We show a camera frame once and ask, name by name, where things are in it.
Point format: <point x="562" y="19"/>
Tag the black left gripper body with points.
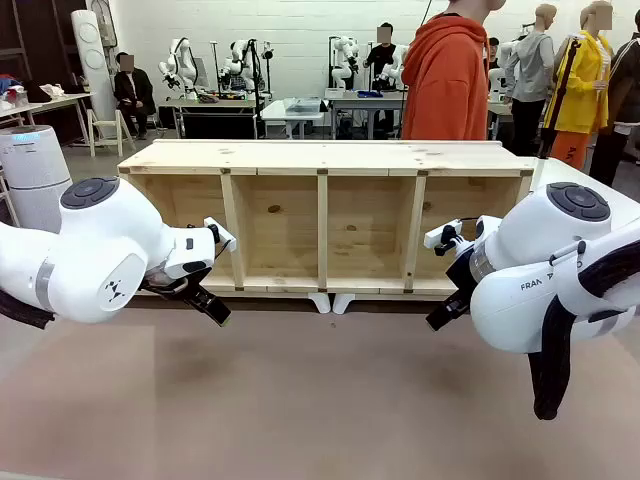
<point x="192" y="269"/>

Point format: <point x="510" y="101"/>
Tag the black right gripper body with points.
<point x="462" y="275"/>

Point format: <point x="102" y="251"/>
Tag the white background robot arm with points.
<point x="345" y="60"/>
<point x="237" y="62"/>
<point x="182" y="62"/>

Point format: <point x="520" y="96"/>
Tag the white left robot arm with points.
<point x="95" y="250"/>

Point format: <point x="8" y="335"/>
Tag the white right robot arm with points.
<point x="520" y="300"/>

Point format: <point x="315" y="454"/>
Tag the white plastic shelf foot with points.
<point x="320" y="302"/>
<point x="344" y="302"/>

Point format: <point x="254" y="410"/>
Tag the white side table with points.
<point x="565" y="172"/>

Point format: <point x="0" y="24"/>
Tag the light wooden shelf unit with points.
<point x="370" y="160"/>

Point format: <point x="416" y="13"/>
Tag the white wooden chair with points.
<point x="107" y="130"/>

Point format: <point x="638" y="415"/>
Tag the grey work table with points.
<point x="215" y="107"/>

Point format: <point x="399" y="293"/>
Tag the small white table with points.
<point x="290" y="117"/>

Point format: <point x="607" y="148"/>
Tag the white cylindrical air purifier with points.
<point x="35" y="170"/>

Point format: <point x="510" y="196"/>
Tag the seated person in black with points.
<point x="132" y="90"/>

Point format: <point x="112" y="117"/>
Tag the clear plastic bin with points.
<point x="302" y="106"/>

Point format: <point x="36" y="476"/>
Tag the grey table with blue items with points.
<point x="365" y="100"/>

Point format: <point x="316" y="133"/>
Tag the person in orange hoodie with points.
<point x="445" y="75"/>

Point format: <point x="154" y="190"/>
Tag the black tripod stand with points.
<point x="562" y="85"/>

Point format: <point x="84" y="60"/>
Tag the mannequin in grey hoodie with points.
<point x="532" y="65"/>

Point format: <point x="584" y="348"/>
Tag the table with clothes pile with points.
<point x="45" y="102"/>

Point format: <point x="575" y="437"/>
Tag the mannequin in yellow jacket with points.
<point x="582" y="85"/>

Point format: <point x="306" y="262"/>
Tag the tall white standing air conditioner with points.
<point x="92" y="60"/>

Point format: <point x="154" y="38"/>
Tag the standing person in black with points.
<point x="382" y="55"/>

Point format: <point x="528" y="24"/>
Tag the person in dark striped jacket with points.
<point x="625" y="100"/>

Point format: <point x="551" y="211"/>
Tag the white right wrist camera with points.
<point x="440" y="234"/>

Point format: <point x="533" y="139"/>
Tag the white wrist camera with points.
<point x="440" y="234"/>
<point x="222" y="231"/>

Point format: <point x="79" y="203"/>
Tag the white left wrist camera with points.
<point x="222" y="231"/>

